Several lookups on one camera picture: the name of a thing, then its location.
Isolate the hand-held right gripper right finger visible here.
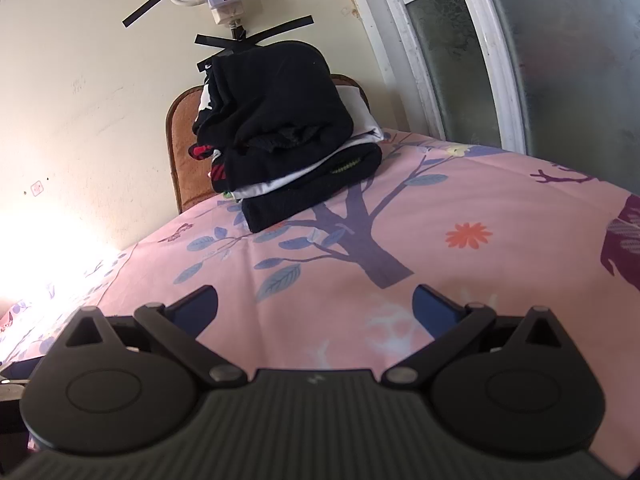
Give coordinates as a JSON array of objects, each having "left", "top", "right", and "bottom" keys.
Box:
[{"left": 382, "top": 284, "right": 564, "bottom": 387}]

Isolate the brown wooden headboard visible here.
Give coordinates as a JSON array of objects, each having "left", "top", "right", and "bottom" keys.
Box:
[{"left": 166, "top": 74, "right": 372, "bottom": 215}]

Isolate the pink printed bedsheet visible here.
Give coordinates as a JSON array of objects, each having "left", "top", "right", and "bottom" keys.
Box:
[{"left": 0, "top": 127, "right": 640, "bottom": 461}]

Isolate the black garment with green stitching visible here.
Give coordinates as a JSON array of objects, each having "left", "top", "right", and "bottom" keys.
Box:
[{"left": 240, "top": 142, "right": 384, "bottom": 234}]

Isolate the black patterned small garment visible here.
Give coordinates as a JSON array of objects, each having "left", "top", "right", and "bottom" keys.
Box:
[{"left": 192, "top": 41, "right": 355, "bottom": 155}]

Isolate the black garment with red print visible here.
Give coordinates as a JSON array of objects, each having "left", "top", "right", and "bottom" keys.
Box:
[{"left": 187, "top": 132, "right": 326, "bottom": 194}]

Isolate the group of black tape strips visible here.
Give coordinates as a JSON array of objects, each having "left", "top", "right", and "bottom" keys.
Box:
[{"left": 121, "top": 0, "right": 316, "bottom": 56}]

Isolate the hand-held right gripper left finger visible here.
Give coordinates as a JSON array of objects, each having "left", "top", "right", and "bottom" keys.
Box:
[{"left": 64, "top": 285, "right": 247, "bottom": 389}]

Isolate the white framed frosted window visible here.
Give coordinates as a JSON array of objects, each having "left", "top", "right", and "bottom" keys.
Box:
[{"left": 335, "top": 0, "right": 640, "bottom": 187}]

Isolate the white folded garment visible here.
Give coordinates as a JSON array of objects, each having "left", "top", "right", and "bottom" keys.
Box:
[{"left": 212, "top": 85, "right": 386, "bottom": 202}]

